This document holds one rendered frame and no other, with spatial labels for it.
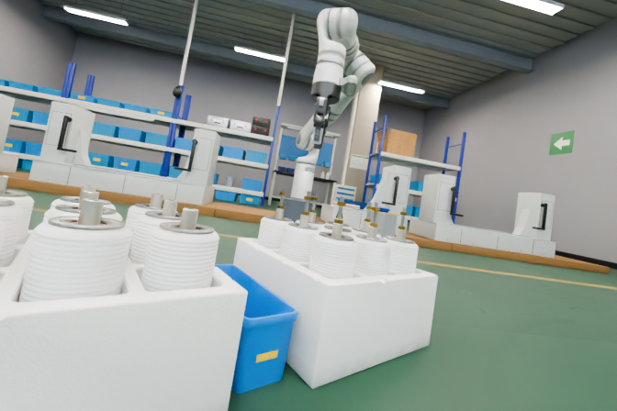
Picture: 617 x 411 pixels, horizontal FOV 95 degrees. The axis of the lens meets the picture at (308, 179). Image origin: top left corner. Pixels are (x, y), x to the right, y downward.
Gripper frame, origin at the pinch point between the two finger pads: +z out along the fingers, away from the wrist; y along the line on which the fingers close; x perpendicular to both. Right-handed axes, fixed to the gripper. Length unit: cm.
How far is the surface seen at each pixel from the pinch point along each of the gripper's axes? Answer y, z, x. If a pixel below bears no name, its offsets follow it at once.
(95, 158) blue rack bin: -380, 11, -412
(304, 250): 4.5, 26.6, 1.5
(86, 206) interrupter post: 39.0, 19.4, -22.7
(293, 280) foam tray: 12.2, 31.3, 0.8
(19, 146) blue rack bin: -354, 12, -527
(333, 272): 13.5, 27.8, 8.5
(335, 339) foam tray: 17.0, 38.9, 10.6
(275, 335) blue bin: 21.2, 38.2, 0.2
